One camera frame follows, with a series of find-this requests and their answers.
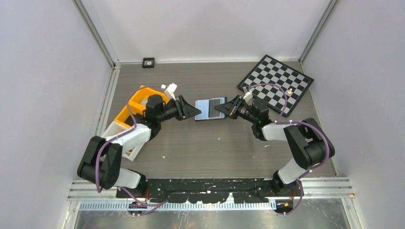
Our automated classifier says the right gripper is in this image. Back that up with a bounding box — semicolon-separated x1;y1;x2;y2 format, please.
214;94;258;124

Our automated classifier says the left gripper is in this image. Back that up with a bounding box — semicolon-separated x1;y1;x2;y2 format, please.
157;95;201;123

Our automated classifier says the black leather card holder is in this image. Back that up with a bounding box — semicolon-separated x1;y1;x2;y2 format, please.
194;97;227;122

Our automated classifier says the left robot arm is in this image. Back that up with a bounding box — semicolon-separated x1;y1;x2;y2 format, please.
77;94;201;198

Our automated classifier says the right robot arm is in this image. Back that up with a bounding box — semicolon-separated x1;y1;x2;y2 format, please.
214;95;335;196

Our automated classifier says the black white chessboard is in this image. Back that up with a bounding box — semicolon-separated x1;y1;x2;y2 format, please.
237;55;314;117

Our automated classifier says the yellow plastic bin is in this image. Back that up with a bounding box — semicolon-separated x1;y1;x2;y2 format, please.
114;104;142;127
125;85;169;114

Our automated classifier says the small black square box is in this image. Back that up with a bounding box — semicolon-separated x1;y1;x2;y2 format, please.
142;57;155;68

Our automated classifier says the white plastic tray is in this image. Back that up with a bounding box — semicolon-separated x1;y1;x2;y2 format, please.
101;121;150;161

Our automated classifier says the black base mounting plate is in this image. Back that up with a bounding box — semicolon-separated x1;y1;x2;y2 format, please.
117;178;300;204

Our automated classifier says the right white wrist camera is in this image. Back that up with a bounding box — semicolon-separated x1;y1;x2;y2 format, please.
243;87;253;102

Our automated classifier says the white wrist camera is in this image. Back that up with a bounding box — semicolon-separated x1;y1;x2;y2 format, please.
243;87;253;102
161;83;177;100

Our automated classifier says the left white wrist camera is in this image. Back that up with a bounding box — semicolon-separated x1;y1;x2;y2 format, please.
161;83;177;100

